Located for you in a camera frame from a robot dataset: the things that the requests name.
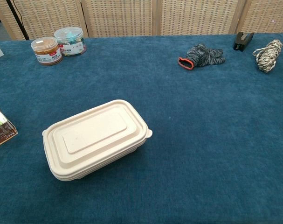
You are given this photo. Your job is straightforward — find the blue fabric tablecloth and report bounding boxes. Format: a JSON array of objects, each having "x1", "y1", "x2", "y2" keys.
[{"x1": 0, "y1": 32, "x2": 283, "y2": 224}]

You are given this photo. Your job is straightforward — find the beige lidded lunch box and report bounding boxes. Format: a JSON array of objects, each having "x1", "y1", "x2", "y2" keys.
[{"x1": 41, "y1": 99, "x2": 153, "y2": 182}]

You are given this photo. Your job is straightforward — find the woven wooden folding screen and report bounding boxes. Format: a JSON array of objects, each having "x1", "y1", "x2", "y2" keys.
[{"x1": 0, "y1": 0, "x2": 283, "y2": 41}]

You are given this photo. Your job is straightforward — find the clear jar with colourful clips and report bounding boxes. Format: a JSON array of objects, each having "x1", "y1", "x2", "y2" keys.
[{"x1": 54, "y1": 27, "x2": 88, "y2": 57}]

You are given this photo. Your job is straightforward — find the clear jar with brown contents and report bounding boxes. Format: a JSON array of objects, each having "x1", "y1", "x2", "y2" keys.
[{"x1": 30, "y1": 36, "x2": 63, "y2": 67}]

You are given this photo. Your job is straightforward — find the black stapler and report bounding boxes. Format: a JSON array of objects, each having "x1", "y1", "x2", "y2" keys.
[{"x1": 233, "y1": 31, "x2": 255, "y2": 52}]

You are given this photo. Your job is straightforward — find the red and white snack box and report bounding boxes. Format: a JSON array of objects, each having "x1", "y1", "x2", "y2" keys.
[{"x1": 0, "y1": 102, "x2": 19, "y2": 150}]

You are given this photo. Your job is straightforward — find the black tripod stand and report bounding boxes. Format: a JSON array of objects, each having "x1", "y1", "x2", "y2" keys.
[{"x1": 6, "y1": 0, "x2": 30, "y2": 41}]

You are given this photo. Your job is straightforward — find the beige patterned rope bundle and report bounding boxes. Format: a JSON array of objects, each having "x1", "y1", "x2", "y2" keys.
[{"x1": 252, "y1": 39, "x2": 283, "y2": 74}]

